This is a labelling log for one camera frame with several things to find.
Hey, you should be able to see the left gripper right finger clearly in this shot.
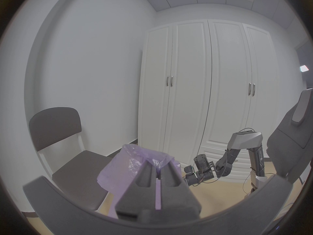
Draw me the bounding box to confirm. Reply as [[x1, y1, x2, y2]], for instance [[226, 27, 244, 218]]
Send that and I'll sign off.
[[156, 161, 202, 224]]

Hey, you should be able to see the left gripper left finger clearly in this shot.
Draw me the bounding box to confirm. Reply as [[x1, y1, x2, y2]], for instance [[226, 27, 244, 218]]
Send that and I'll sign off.
[[115, 161, 157, 222]]

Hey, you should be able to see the purple plastic bag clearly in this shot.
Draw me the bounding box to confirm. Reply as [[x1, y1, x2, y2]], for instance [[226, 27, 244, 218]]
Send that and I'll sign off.
[[97, 144, 182, 220]]

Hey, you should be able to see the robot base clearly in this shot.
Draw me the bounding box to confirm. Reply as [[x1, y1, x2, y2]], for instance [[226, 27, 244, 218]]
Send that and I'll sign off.
[[249, 176, 276, 195]]

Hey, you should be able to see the white wardrobe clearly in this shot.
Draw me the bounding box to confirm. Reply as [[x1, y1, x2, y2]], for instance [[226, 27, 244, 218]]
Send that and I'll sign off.
[[138, 19, 305, 183]]

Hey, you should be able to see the grey chair with white frame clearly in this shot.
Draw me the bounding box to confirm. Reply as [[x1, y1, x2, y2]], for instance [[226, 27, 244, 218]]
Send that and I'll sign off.
[[29, 107, 115, 212]]

